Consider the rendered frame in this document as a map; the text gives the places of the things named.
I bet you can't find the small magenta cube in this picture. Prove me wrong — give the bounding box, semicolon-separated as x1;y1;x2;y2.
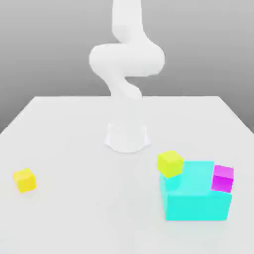
210;164;235;194

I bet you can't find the small lime yellow cube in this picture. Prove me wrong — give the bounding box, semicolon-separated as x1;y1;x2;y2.
156;149;184;179

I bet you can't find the large cyan box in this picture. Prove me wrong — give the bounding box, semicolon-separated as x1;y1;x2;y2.
158;160;233;222

